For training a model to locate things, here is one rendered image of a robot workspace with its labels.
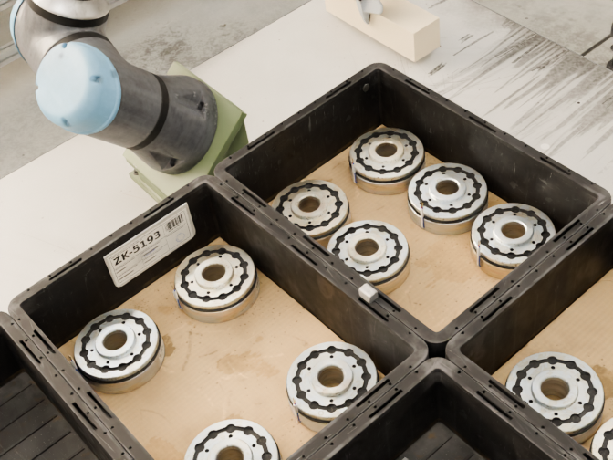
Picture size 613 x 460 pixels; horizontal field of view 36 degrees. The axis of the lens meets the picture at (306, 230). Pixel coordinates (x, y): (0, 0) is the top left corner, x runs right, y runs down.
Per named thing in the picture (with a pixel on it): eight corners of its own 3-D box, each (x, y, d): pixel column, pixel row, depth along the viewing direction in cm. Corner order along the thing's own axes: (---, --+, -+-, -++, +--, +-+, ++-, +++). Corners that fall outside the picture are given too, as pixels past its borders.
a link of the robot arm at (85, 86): (128, 165, 137) (52, 142, 126) (89, 110, 144) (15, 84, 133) (175, 100, 133) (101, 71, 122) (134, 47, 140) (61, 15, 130)
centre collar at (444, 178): (420, 193, 123) (420, 190, 123) (442, 172, 126) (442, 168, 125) (451, 209, 121) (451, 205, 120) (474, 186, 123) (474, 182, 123)
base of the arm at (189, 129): (131, 150, 152) (83, 134, 144) (173, 64, 149) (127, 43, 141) (187, 191, 143) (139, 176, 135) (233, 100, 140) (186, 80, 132)
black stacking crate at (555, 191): (226, 234, 130) (210, 172, 121) (383, 124, 141) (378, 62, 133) (439, 410, 107) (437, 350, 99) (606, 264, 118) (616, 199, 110)
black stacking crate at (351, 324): (36, 364, 118) (5, 308, 110) (223, 235, 130) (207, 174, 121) (230, 593, 96) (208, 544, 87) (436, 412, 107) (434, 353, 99)
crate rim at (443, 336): (211, 182, 123) (207, 170, 121) (379, 72, 134) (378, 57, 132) (437, 362, 100) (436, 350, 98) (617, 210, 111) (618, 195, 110)
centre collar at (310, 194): (283, 209, 124) (282, 205, 124) (308, 188, 127) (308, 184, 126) (309, 226, 122) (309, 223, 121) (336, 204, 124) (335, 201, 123)
